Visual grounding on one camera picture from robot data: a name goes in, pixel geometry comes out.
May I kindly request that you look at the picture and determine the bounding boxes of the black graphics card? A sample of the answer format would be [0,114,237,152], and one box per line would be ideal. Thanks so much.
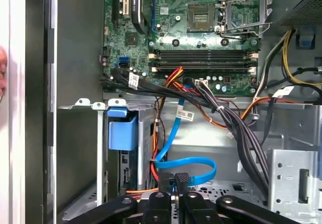
[130,0,149,35]

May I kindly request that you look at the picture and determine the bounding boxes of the yellow and black wires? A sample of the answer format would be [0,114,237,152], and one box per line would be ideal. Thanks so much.
[251,29,322,104]

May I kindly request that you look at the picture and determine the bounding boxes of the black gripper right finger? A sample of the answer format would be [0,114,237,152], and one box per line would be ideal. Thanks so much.
[175,173,300,224]

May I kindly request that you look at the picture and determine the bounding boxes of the person's hand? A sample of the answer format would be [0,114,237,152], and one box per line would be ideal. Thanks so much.
[0,46,8,96]

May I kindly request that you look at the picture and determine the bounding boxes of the metal socket cover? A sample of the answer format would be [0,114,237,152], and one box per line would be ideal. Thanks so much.
[220,0,268,37]

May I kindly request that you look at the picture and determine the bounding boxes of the gray power supply unit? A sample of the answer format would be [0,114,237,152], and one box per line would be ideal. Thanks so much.
[273,0,322,31]

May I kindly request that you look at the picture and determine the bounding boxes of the hard disk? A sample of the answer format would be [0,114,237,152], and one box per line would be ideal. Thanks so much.
[107,107,140,189]

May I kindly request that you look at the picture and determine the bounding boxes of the metal drive cage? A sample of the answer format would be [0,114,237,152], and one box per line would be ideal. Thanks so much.
[259,102,322,224]

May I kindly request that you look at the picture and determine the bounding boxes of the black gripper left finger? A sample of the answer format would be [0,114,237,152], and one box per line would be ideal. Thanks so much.
[83,172,175,224]

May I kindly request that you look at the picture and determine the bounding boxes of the CPU socket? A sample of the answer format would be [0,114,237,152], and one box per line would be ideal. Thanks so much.
[187,4,217,32]

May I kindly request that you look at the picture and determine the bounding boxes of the red orange yellow wire bundle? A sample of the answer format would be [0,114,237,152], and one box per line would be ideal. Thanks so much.
[163,66,186,90]

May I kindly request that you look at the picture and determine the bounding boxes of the black cable bundle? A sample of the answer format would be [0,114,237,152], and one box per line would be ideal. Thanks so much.
[100,77,271,204]

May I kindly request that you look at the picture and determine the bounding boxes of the metal disk bay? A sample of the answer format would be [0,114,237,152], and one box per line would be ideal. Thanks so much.
[57,97,163,224]

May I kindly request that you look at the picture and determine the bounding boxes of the black open PC case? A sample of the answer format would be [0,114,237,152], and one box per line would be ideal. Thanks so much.
[25,0,322,224]

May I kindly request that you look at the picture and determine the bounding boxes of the black expansion slot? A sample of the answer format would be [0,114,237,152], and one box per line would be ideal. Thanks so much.
[111,0,119,26]

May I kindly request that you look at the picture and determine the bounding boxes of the green motherboard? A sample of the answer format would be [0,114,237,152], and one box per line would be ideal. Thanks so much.
[100,0,262,98]

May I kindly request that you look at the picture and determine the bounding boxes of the metal locking lever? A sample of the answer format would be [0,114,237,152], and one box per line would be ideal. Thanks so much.
[218,21,273,38]

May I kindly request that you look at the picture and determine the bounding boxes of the orange and red wires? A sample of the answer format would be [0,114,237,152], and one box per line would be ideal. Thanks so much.
[201,95,314,131]

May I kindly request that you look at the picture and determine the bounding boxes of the red orange disk power wire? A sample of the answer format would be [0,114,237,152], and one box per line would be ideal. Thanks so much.
[124,123,163,201]

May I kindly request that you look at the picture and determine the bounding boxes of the blue disk data wire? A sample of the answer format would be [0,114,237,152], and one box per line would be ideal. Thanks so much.
[153,83,217,192]

